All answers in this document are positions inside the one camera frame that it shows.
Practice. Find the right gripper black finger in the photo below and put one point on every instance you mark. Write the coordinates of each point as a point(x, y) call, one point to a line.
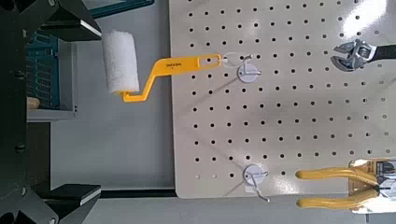
point(68, 21)
point(68, 205)

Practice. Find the white pegboard hook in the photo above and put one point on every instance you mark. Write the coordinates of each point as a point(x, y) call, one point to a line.
point(252, 174)
point(248, 74)

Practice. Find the cream perforated pegboard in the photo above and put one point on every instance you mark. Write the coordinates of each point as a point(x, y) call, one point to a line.
point(280, 124)

